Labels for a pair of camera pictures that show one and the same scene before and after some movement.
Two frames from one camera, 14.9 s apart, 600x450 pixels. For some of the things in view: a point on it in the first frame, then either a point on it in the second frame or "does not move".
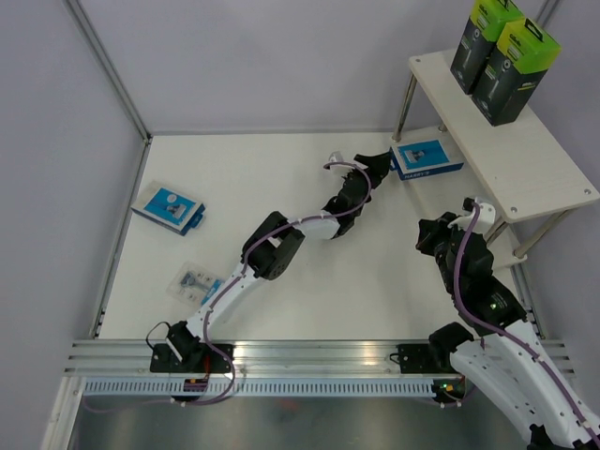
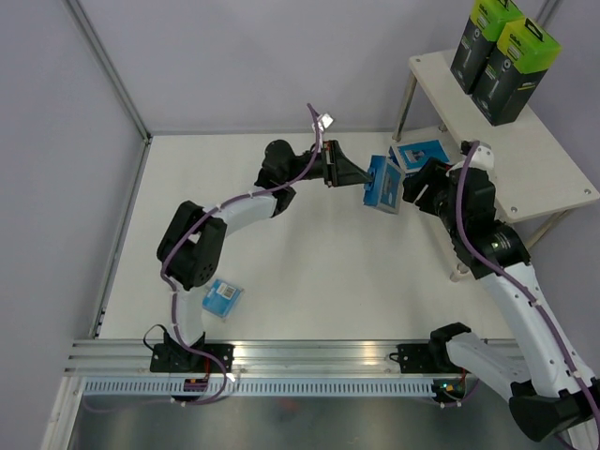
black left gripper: (378, 167) → (343, 172)
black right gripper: (430, 228) → (433, 172)
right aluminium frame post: (547, 12) does not move
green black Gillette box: (515, 72) does not move
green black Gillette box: (487, 22) does not move
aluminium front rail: (337, 357) does not move
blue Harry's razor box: (424, 158) does not move
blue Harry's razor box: (172, 210) → (384, 191)
